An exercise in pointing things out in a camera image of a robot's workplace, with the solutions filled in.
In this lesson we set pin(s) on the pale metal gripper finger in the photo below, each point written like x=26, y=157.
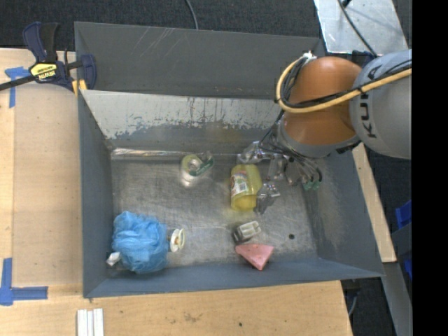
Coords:
x=267, y=196
x=250, y=154

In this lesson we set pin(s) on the yellow plastic jar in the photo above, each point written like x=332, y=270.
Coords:
x=245, y=187

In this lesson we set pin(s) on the clear tape dispenser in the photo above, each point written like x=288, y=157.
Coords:
x=194, y=168

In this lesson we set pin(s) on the pink wedge sponge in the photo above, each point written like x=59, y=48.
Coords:
x=255, y=254

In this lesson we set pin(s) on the grey metal bin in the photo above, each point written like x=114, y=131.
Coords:
x=196, y=201

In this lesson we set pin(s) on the white round plastic piece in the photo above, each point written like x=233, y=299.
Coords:
x=177, y=240

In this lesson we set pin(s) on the blue mesh bath sponge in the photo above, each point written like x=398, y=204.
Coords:
x=140, y=241

